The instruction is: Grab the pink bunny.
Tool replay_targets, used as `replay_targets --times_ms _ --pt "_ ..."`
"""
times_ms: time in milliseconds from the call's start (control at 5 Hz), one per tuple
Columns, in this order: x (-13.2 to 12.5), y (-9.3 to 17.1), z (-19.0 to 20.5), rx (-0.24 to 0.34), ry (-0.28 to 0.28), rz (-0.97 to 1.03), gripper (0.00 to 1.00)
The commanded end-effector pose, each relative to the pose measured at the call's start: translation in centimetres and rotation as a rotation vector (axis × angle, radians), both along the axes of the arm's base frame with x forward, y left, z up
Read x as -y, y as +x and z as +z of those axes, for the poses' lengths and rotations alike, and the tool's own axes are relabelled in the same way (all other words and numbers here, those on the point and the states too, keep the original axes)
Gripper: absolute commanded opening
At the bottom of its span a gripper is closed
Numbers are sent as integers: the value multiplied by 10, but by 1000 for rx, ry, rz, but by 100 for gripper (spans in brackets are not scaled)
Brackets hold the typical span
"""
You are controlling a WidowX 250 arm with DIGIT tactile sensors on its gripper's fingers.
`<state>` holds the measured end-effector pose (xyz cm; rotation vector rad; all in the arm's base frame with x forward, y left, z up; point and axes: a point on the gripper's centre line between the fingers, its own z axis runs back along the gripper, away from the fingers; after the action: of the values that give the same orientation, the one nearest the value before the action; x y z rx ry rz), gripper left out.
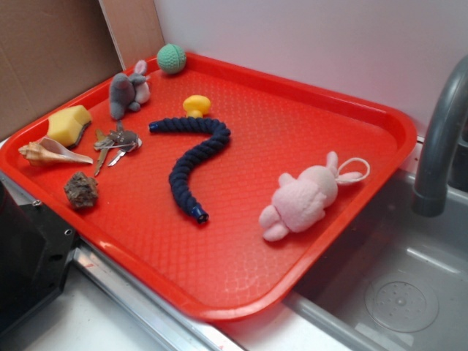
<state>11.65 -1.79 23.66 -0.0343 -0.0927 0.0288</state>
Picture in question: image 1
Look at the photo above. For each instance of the brown cardboard panel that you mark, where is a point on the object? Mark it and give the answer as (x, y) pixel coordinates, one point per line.
(52, 51)

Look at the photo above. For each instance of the yellow sponge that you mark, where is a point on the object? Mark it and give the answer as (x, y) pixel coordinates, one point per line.
(67, 126)

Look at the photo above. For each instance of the grey plush mouse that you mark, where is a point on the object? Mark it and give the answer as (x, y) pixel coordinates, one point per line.
(129, 92)

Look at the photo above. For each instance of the grey plastic sink basin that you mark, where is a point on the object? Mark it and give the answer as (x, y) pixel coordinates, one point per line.
(393, 280)

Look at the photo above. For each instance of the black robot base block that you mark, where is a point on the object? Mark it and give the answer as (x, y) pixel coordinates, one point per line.
(36, 250)

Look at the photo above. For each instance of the beige conch seashell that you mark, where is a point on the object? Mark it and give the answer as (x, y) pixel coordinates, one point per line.
(47, 152)

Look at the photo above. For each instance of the brown rough rock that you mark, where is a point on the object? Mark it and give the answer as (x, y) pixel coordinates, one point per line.
(81, 191)

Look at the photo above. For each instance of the green textured ball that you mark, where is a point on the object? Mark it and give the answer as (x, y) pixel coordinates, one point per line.
(171, 59)

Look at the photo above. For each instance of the yellow rubber duck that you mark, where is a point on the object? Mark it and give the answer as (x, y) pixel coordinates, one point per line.
(196, 106)

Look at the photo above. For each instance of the pink plush bunny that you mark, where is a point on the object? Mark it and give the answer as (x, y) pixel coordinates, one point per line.
(300, 202)

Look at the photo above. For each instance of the red plastic tray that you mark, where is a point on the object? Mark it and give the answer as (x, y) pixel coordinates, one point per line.
(223, 269)

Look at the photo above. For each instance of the bunch of metal keys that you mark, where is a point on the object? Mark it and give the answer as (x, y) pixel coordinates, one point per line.
(122, 140)

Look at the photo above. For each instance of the grey toy faucet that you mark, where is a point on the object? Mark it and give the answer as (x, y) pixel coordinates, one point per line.
(443, 159)

